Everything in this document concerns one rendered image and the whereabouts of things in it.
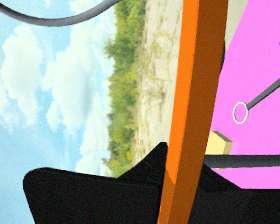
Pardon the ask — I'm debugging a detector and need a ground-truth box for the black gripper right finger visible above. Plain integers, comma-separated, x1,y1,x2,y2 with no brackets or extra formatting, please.
187,163,280,224

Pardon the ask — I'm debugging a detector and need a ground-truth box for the pale yellow square block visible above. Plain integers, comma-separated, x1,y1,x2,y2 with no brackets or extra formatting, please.
205,131,234,154

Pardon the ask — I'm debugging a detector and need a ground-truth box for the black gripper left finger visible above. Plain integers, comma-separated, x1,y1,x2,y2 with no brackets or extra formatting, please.
22,142,169,224

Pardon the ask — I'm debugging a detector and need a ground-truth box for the grey ring with dark grey handle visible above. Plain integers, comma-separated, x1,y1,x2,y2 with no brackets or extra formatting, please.
232,78,280,124

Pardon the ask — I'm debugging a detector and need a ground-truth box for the orange long bar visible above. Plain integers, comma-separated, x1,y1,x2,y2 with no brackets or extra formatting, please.
159,0,229,224

